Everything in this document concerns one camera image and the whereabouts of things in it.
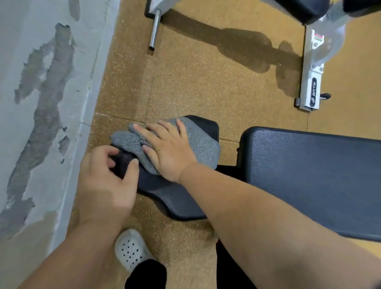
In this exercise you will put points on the person's right hand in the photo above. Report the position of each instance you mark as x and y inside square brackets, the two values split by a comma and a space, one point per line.
[172, 154]

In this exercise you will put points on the white exercise machine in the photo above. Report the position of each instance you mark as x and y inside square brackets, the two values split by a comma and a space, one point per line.
[309, 86]

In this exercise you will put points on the person's left forearm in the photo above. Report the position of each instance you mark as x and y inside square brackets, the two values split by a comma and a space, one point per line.
[77, 259]

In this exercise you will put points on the person's left hand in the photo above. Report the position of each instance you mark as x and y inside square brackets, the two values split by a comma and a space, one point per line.
[104, 190]

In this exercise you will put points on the black adjustable weight bench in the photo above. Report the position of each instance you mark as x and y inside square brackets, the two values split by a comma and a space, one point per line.
[312, 172]

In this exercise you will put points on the white perforated left shoe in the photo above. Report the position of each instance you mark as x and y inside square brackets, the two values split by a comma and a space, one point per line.
[131, 247]

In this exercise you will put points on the person's right forearm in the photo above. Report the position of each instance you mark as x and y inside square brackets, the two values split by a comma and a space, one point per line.
[268, 238]

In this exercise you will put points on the grey cleaning cloth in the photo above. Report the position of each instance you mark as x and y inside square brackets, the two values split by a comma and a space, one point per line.
[205, 146]

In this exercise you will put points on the black trousers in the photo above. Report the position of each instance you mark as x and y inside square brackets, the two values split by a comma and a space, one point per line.
[146, 277]

